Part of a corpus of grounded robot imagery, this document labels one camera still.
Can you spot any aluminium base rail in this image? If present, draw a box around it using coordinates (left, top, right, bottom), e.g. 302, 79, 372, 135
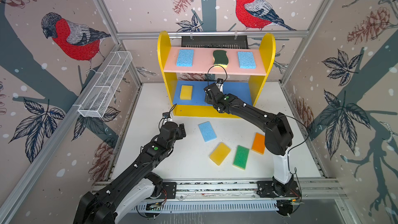
90, 178, 346, 203

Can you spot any white wire basket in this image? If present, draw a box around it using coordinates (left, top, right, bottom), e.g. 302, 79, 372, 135
78, 51, 132, 118

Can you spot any light blue sponge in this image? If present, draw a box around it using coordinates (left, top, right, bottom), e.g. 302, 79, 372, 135
237, 51, 257, 69
198, 121, 217, 142
176, 49, 194, 67

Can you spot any yellow orange sponge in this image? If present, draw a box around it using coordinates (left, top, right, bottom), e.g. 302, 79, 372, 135
209, 142, 231, 166

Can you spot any black perforated metal tray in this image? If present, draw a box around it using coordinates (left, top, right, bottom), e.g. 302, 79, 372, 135
181, 36, 249, 49

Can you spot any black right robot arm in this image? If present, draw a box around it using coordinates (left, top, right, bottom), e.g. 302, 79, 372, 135
204, 83, 294, 197

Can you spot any yellow shelf unit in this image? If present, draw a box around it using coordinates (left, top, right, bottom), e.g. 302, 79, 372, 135
158, 31, 276, 118

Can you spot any green yellow scouring sponge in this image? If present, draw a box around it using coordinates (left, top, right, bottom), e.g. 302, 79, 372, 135
212, 50, 229, 68

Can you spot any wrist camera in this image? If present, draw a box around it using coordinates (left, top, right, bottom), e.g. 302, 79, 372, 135
216, 78, 224, 93
162, 112, 172, 124

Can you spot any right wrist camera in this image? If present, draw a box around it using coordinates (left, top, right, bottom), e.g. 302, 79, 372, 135
216, 78, 224, 93

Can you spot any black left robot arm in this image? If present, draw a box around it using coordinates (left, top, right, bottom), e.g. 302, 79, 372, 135
73, 121, 186, 224

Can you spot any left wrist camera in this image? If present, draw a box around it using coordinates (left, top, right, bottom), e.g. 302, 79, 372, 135
162, 112, 172, 124

